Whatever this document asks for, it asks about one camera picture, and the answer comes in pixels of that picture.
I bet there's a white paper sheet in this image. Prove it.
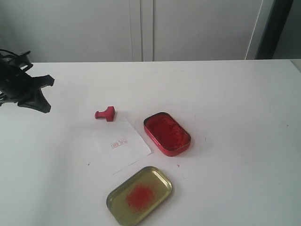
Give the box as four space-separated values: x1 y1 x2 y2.
91 118 151 175

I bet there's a gold tin lid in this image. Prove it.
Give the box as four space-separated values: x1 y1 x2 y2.
106 166 173 226

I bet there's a dark door frame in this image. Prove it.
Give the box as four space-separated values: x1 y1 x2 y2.
255 0 301 60

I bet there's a red rubber stamp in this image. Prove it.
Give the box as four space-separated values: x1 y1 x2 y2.
95 106 115 122

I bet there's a red ink pad tin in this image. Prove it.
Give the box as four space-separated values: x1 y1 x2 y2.
143 112 191 157

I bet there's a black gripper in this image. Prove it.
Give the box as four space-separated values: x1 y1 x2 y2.
0 49 55 113

